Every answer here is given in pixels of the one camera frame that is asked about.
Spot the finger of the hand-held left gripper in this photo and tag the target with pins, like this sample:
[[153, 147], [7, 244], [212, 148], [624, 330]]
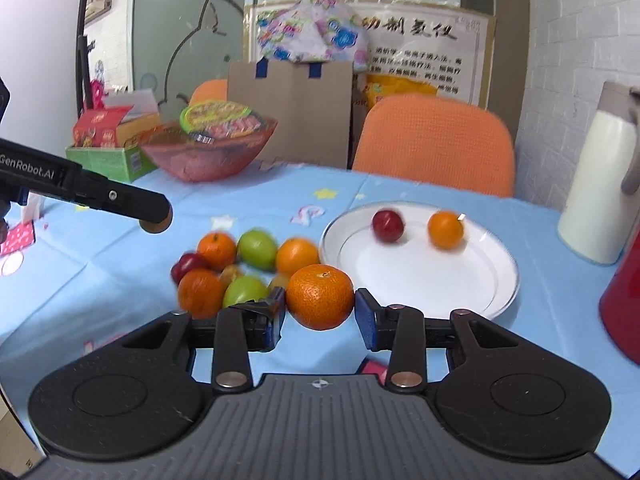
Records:
[[125, 200]]

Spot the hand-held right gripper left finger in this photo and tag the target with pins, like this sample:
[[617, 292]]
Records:
[[276, 321]]

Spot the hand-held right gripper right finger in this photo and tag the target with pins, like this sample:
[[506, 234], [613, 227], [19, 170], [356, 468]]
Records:
[[365, 322]]

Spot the brown longan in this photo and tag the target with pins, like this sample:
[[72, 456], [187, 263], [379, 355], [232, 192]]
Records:
[[231, 274], [278, 282]]

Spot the green jujube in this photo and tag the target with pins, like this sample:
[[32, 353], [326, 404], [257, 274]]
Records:
[[244, 291], [257, 249]]

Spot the orange mandarin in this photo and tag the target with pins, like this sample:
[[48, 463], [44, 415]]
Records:
[[445, 230], [320, 297], [200, 292], [216, 251], [297, 256]]

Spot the white plate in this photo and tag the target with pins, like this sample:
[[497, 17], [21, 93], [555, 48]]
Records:
[[425, 280]]

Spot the red plum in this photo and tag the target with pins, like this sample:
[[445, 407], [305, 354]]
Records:
[[187, 266]]

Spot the dark red apple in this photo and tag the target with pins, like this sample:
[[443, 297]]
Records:
[[387, 225]]

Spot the green cardboard box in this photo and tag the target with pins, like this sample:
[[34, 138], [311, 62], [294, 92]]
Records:
[[105, 162]]

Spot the pink card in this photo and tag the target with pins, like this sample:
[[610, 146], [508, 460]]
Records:
[[17, 240]]

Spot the red snack box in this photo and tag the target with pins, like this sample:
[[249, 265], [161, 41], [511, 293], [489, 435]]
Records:
[[100, 130]]

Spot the blue printed tablecloth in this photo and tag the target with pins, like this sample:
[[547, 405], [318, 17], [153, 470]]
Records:
[[100, 270]]

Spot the red translucent bowl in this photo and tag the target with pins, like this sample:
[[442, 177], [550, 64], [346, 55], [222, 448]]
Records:
[[200, 160]]

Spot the white paper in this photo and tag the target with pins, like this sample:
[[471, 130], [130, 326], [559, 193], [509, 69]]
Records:
[[140, 102]]

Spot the pink toy figure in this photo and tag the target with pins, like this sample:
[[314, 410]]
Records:
[[98, 87]]

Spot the instant noodle cup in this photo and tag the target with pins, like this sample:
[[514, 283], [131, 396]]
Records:
[[217, 117]]

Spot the orange chair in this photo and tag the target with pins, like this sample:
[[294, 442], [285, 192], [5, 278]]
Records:
[[210, 92], [435, 145]]

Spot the black pole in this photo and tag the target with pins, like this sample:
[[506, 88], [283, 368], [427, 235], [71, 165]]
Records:
[[82, 40]]

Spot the orange chair back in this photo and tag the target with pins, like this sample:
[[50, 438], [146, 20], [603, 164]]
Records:
[[435, 145]]

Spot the yellow plastic bag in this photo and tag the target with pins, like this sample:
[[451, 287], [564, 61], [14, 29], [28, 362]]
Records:
[[400, 87]]

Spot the floral printed bag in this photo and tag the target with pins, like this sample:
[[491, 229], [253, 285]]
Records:
[[310, 30]]

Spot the red thermos jug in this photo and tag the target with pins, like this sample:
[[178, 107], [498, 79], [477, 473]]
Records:
[[622, 305]]

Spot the white thermos jug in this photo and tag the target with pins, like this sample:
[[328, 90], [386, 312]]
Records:
[[595, 180]]

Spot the wall poster with text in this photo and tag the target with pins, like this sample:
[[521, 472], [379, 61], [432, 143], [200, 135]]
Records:
[[450, 55]]

